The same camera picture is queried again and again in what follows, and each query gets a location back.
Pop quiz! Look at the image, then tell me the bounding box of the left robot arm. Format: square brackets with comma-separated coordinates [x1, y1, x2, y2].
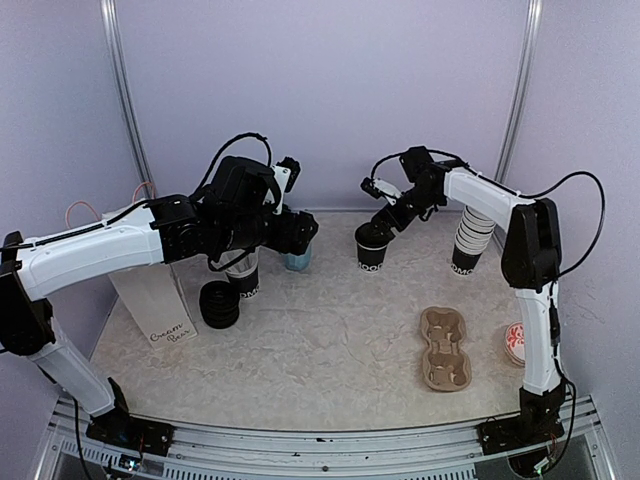
[1, 156, 318, 445]

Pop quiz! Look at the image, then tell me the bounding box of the stack of black lids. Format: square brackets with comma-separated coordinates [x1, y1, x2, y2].
[199, 280, 240, 329]

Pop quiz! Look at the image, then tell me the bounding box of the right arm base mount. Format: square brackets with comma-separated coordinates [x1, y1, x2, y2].
[477, 382, 566, 455]

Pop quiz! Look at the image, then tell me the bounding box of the left aluminium post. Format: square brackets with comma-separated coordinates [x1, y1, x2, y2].
[100, 0, 157, 198]

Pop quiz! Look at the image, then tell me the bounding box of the black plastic cup lid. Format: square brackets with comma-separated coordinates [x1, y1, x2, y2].
[354, 222, 395, 249]

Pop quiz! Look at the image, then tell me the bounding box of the light blue ceramic mug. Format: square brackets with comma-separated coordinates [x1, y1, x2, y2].
[281, 244, 312, 272]

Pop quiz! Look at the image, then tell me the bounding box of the right aluminium post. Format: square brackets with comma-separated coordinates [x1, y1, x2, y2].
[494, 0, 544, 183]

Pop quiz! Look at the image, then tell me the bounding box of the black paper coffee cup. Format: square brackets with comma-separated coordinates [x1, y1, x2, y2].
[356, 243, 388, 273]

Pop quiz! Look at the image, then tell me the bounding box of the black cup holding straws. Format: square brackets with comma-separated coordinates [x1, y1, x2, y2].
[225, 266, 260, 301]

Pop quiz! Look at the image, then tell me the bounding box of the aluminium post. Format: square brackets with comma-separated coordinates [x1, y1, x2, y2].
[100, 0, 157, 198]
[494, 0, 544, 183]

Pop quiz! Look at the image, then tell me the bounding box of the white paper bag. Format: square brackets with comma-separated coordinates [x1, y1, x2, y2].
[108, 263, 198, 350]

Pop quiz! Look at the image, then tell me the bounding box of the brown cardboard cup carrier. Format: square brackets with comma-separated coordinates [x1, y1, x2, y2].
[420, 306, 472, 393]

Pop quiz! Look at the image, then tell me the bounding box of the bundle of white wrapped straws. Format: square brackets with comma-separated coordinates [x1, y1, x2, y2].
[219, 249, 258, 276]

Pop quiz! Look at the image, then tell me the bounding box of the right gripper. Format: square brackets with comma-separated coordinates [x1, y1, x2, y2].
[367, 183, 442, 239]

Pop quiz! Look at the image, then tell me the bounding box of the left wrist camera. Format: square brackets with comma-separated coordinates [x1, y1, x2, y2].
[272, 157, 301, 194]

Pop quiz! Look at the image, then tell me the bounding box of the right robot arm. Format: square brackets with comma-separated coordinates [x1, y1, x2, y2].
[360, 146, 567, 444]

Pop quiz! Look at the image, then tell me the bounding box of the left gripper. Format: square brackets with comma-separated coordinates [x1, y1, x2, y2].
[217, 207, 319, 255]

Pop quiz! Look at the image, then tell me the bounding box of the red patterned white bowl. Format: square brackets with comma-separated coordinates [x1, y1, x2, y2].
[504, 322, 525, 368]

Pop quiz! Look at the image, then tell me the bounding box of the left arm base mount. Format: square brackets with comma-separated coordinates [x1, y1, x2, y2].
[86, 377, 175, 457]

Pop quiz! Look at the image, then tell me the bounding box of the stack of paper cups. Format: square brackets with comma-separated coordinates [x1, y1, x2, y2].
[451, 206, 496, 276]

